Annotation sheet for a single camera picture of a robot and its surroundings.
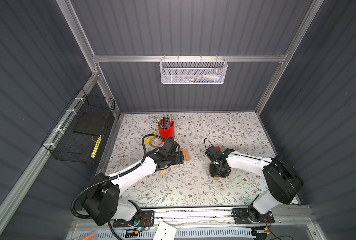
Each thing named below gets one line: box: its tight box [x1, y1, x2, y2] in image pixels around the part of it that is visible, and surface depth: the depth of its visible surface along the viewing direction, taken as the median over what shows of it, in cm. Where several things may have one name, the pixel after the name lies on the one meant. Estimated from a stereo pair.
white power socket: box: [152, 221, 178, 240], surface depth 68 cm
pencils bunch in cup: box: [157, 114, 174, 129], surface depth 98 cm
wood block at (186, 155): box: [181, 148, 191, 161], surface depth 97 cm
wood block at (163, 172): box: [159, 166, 168, 176], surface depth 90 cm
